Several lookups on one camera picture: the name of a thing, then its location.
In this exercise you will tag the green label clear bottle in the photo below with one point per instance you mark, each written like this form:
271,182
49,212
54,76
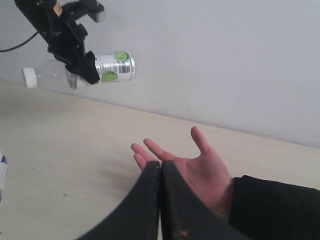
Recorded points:
52,74

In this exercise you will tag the Suntory white label bottle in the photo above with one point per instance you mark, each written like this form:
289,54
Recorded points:
3,174

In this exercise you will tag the person's open hand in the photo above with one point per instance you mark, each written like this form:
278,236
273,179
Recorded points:
207,175

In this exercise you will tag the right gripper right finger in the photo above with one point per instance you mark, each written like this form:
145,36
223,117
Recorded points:
184,216

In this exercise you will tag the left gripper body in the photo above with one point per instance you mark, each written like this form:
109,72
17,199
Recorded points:
57,26

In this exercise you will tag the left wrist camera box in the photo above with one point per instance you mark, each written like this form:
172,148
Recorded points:
90,8

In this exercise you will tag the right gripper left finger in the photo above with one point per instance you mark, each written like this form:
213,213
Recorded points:
137,216

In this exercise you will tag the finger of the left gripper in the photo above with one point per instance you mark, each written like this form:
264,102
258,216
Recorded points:
80,66

